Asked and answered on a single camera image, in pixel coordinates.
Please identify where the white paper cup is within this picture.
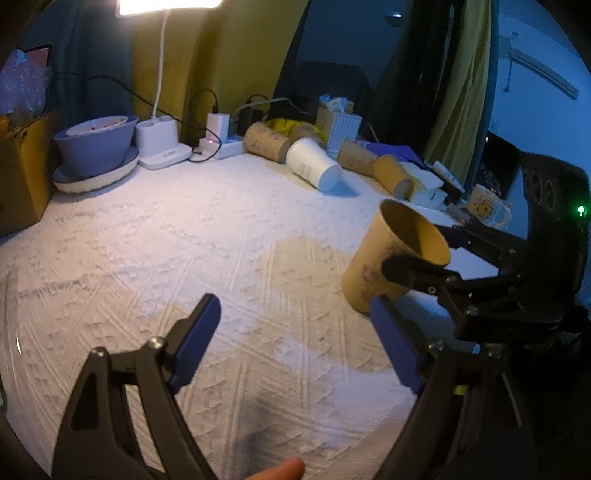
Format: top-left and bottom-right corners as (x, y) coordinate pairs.
(285, 137), (344, 193)

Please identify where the black power adapter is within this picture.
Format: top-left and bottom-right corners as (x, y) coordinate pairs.
(237, 108), (267, 135)

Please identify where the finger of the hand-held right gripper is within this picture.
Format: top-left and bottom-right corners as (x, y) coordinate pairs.
(434, 218), (532, 277)
(382, 255), (529, 340)

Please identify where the blue bowl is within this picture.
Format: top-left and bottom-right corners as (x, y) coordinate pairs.
(54, 115), (140, 179)

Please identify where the white wall trunking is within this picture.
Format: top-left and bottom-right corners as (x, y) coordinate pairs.
(505, 41), (581, 100)

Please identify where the brown cardboard box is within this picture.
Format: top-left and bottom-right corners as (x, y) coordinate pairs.
(0, 111), (59, 239)

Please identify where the white cable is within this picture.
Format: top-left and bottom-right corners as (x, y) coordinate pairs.
(231, 96), (320, 121)

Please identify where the blue rimmed dish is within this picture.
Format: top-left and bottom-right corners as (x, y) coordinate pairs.
(52, 147), (140, 194)

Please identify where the tan cup stack right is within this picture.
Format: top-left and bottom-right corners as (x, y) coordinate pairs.
(372, 154), (416, 201)

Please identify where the yellow curtain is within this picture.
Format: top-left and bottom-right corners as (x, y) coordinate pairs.
(422, 0), (493, 175)

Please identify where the white charger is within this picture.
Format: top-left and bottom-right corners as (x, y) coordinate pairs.
(206, 112), (230, 140)

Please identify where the white woven basket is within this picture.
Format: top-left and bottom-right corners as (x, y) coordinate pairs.
(315, 106), (363, 156)

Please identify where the person's left hand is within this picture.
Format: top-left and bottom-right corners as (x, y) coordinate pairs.
(246, 457), (306, 480)

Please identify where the purple cloth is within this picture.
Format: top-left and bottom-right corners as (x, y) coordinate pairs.
(364, 143), (426, 168)

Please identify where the white cardboard box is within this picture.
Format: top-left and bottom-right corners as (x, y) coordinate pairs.
(401, 161), (447, 208)

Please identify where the dark screen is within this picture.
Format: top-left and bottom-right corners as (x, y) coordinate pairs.
(479, 131), (523, 200)

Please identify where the white mug with yellow print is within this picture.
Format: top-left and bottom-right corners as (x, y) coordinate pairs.
(464, 183), (513, 229)

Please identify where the dark curtain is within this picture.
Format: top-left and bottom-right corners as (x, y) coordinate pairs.
(368, 0), (468, 155)

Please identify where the white desk lamp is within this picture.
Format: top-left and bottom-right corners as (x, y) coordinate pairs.
(117, 0), (225, 170)

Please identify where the white textured cloth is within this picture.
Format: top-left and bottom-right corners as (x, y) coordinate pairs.
(0, 150), (509, 480)

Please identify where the black charger cable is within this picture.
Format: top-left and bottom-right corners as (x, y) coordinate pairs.
(187, 89), (221, 149)

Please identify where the white power strip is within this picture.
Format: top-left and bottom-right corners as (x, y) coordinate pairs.
(191, 135), (245, 161)

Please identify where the yellow printed bag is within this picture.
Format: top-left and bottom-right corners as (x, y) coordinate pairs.
(267, 117), (324, 143)

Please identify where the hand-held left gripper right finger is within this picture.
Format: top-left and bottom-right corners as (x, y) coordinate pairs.
(370, 296), (539, 480)

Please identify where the white tube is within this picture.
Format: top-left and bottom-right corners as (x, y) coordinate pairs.
(431, 160), (466, 194)

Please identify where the dark chair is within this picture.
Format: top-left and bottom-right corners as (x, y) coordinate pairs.
(290, 60), (376, 121)

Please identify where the clear plastic bag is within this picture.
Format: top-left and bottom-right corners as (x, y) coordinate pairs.
(0, 59), (52, 117)

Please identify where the brown paper cup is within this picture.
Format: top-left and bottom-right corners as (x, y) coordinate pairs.
(342, 199), (451, 316)
(243, 121), (293, 162)
(336, 140), (380, 177)

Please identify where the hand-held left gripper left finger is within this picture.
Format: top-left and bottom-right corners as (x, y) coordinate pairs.
(51, 293), (222, 480)

